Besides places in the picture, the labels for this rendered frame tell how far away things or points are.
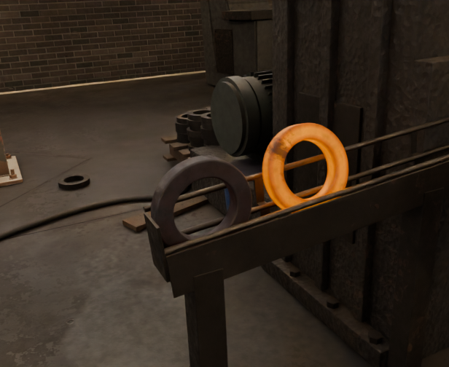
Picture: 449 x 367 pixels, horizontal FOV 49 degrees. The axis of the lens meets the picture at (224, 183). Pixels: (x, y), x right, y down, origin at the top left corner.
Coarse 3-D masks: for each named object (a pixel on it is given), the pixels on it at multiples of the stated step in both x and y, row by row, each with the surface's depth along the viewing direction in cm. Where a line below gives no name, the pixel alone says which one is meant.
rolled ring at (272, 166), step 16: (288, 128) 97; (304, 128) 97; (320, 128) 99; (272, 144) 96; (288, 144) 96; (320, 144) 100; (336, 144) 100; (272, 160) 95; (336, 160) 100; (272, 176) 95; (336, 176) 100; (272, 192) 96; (288, 192) 96; (320, 192) 102; (304, 208) 98
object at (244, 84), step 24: (264, 72) 232; (216, 96) 237; (240, 96) 219; (264, 96) 222; (216, 120) 243; (240, 120) 220; (264, 120) 222; (240, 144) 225; (264, 144) 231; (216, 192) 249; (264, 192) 207
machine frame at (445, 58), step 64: (320, 0) 142; (384, 0) 117; (448, 0) 114; (320, 64) 148; (384, 64) 122; (448, 64) 113; (384, 128) 128; (448, 128) 120; (320, 256) 163; (384, 256) 138; (448, 256) 135; (384, 320) 144; (448, 320) 145
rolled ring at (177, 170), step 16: (192, 160) 85; (208, 160) 84; (224, 160) 88; (176, 176) 83; (192, 176) 84; (208, 176) 85; (224, 176) 87; (240, 176) 88; (160, 192) 83; (176, 192) 84; (240, 192) 89; (160, 208) 83; (240, 208) 90; (160, 224) 84; (224, 224) 92; (176, 240) 86
